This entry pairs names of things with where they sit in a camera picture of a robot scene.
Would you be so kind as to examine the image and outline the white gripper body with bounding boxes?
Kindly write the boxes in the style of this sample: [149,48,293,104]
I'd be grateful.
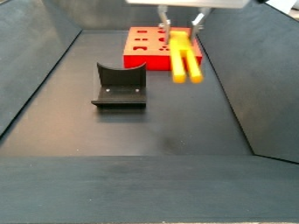
[125,0,248,9]

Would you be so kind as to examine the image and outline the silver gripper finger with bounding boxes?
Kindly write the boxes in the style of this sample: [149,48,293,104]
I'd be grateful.
[157,4,170,43]
[189,7,210,41]

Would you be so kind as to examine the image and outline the yellow square-circle peg object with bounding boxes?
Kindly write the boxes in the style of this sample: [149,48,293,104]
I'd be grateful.
[168,31,202,83]

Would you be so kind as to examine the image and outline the red shape fixture block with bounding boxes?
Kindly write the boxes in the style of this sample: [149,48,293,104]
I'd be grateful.
[122,26,202,72]

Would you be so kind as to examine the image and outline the black curved regrasp stand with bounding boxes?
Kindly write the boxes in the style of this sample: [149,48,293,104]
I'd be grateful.
[90,64,146,108]

